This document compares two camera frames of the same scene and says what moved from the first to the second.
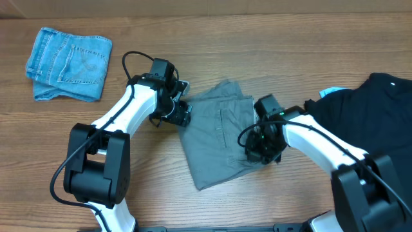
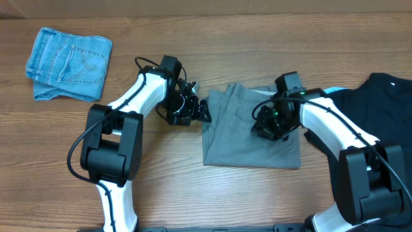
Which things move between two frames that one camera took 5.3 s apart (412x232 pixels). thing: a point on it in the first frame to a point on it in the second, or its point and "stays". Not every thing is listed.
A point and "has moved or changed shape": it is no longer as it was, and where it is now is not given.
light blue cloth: [327, 90] stays
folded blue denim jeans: [63, 65] stays
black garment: [375, 117] stays
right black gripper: [256, 154] to [263, 128]
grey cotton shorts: [221, 117] has moved or changed shape
